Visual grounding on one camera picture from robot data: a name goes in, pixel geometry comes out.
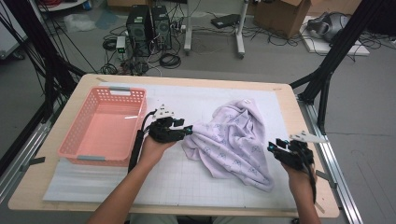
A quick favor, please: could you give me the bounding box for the small white device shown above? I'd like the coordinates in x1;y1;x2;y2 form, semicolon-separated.
115;35;127;61

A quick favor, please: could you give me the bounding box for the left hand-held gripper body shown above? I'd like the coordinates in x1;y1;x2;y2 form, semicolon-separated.
148;104;185;145

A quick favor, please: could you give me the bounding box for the black flat box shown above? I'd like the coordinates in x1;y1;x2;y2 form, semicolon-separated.
210;13;242;30

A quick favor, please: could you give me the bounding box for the black metal frame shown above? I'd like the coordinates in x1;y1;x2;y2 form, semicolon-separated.
0;0;88;123
289;0;396;136

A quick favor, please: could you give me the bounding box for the black sleeved left gripper cable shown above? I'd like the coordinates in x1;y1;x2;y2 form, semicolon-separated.
127;109;157;174

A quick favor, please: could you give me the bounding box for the black computer tower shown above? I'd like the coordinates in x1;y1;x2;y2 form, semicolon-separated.
125;4;154;59
150;5;173;51

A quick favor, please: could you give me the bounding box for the grey cabinet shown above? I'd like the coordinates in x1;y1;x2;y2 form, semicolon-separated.
0;4;28;61

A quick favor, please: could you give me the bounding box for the grey rounded device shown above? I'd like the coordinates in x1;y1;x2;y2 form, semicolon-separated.
306;11;352;43

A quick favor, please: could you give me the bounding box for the clear plastic bag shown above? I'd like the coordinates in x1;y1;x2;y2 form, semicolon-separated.
64;12;97;34

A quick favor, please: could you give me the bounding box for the aluminium rail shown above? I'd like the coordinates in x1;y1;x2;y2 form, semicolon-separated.
297;98;364;224
0;102;54;204

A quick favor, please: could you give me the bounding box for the coiled black cable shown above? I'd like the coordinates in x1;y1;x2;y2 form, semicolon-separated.
100;63;120;76
159;52;182;70
102;38;118;52

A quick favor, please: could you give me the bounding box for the person's right hand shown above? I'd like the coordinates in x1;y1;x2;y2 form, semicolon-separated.
280;161;318;199

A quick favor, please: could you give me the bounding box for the white floor board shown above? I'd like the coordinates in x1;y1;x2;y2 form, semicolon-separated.
299;15;372;58

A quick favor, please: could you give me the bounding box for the person's left hand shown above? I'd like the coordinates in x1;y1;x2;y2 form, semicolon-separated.
137;134;177;170

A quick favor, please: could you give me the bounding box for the white power strip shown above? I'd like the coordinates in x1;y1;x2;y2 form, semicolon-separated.
174;20;187;35

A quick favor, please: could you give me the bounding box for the open cardboard box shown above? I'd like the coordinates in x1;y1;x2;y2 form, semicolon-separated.
252;0;312;40

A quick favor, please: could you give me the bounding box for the pink plastic basket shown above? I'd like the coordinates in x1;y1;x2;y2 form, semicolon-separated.
56;87;148;167

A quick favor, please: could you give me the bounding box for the white stand frame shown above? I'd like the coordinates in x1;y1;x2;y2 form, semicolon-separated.
183;0;250;60

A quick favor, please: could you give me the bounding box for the grey metal bracket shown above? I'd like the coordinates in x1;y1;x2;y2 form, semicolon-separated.
315;169;338;189
20;156;47;173

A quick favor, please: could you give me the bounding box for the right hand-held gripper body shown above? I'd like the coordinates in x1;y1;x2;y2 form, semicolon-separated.
275;130;330;172

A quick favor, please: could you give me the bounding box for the teal floor sheet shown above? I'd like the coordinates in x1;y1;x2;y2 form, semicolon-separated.
94;8;120;31

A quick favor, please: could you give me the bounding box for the lilac patterned towel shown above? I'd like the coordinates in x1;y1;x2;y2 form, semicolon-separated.
181;98;276;193

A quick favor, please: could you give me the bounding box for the ribbed pale grey sheet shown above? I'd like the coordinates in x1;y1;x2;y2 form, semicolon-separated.
42;158;157;204

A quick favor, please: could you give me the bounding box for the thin wooden strip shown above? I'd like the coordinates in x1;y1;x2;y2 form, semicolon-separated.
314;201;327;215

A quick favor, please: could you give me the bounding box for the white round table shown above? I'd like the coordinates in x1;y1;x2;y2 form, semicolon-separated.
36;0;90;13

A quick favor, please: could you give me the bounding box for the white grid mat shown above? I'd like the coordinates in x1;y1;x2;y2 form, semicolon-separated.
92;81;298;210

